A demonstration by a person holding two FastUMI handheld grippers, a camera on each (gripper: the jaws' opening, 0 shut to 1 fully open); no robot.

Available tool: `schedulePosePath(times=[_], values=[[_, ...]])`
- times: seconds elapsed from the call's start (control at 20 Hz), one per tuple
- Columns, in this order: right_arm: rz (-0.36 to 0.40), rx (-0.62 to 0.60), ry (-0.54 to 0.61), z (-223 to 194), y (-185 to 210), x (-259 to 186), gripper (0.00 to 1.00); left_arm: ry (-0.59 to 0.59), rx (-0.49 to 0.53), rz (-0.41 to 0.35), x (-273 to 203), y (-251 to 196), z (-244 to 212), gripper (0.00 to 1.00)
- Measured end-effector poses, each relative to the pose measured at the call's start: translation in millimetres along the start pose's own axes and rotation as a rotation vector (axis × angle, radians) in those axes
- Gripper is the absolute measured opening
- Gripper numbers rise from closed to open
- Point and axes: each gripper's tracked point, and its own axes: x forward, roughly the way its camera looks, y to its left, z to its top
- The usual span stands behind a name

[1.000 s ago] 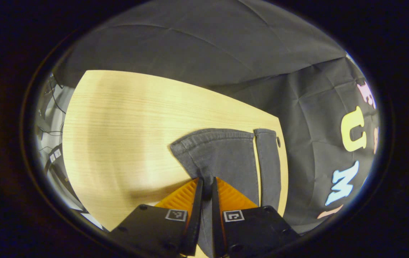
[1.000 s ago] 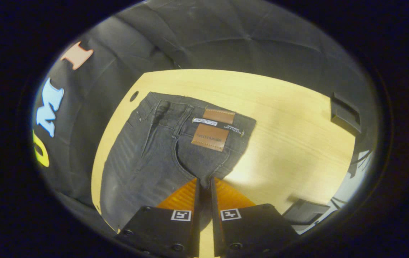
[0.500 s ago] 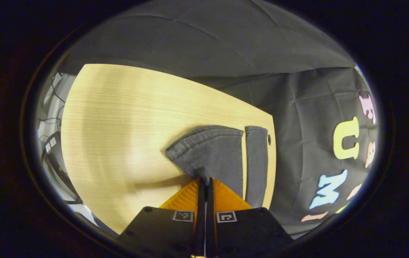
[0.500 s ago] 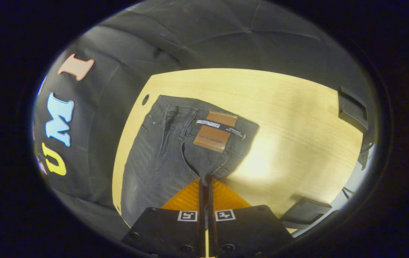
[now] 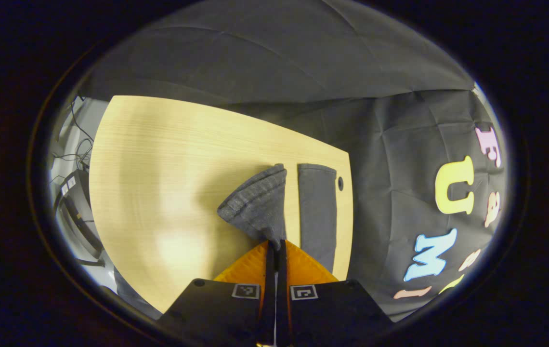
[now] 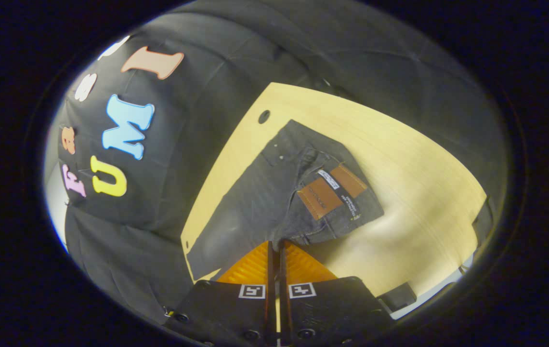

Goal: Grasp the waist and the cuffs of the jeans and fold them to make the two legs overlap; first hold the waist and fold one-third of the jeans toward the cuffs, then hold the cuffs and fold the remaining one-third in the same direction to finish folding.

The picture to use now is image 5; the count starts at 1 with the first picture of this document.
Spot black backdrop cloth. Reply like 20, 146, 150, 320
79, 0, 509, 322

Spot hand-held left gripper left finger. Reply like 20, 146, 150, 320
158, 240, 276, 347

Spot dark grey jeans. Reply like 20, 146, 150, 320
217, 163, 338, 281

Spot black cables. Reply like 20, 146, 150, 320
52, 95, 95, 185

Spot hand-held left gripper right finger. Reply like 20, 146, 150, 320
276, 239, 394, 347

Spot dark floor equipment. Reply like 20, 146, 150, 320
54, 169, 106, 268

